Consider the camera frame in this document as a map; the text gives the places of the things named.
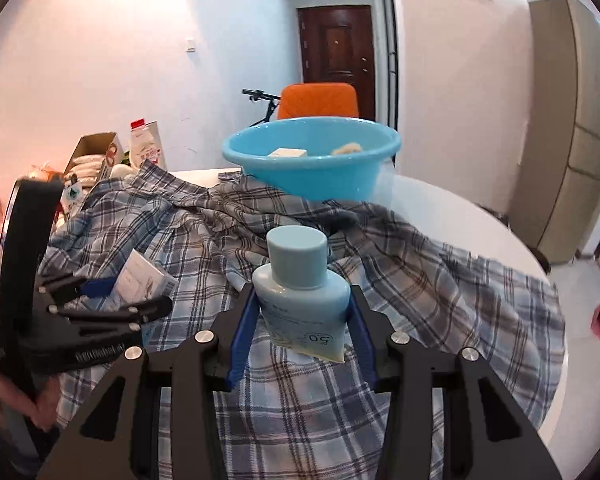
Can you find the light blue lotion bottle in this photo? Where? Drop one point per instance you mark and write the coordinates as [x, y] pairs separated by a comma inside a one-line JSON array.
[[300, 290]]

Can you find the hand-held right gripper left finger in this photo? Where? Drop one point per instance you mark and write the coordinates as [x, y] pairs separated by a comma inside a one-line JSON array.
[[242, 330]]

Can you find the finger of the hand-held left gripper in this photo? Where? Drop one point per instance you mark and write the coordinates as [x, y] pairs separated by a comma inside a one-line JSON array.
[[97, 287], [150, 307]]

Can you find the printed cardboard box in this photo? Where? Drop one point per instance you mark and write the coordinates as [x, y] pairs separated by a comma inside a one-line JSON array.
[[87, 145]]

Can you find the person's left hand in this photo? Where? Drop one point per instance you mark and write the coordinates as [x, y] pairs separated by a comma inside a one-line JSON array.
[[5, 390]]

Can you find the white carton red cap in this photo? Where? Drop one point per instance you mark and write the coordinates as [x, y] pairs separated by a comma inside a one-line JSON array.
[[147, 145]]

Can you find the blue plastic basin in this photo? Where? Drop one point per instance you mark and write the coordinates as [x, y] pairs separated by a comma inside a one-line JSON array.
[[310, 175]]

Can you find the white light switch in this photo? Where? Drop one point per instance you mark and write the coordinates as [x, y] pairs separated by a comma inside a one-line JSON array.
[[191, 44]]

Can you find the brown wooden door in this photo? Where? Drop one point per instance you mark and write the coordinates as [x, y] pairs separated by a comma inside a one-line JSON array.
[[337, 45]]

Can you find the white printed packet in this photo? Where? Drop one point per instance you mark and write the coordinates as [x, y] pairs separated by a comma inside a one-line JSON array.
[[140, 280]]

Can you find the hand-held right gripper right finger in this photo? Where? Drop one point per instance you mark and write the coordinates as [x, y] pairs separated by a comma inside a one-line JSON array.
[[362, 340]]

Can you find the blue plaid shirt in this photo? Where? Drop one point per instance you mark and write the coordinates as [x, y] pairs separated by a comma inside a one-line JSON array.
[[430, 300]]

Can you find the black framed glass door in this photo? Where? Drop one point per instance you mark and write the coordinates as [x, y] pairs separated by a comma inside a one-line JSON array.
[[390, 60]]

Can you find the white cardboard box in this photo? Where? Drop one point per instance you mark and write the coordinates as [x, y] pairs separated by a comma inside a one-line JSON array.
[[287, 152]]

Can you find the white carton green label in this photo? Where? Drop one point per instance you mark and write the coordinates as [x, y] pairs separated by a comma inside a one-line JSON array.
[[72, 195]]

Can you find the orange padded chair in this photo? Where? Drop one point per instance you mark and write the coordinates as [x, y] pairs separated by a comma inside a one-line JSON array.
[[320, 102]]

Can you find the black bicycle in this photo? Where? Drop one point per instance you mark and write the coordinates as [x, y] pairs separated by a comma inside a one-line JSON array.
[[255, 93]]

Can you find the tall beige refrigerator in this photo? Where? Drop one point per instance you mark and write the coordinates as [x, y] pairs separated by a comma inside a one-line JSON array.
[[555, 110]]

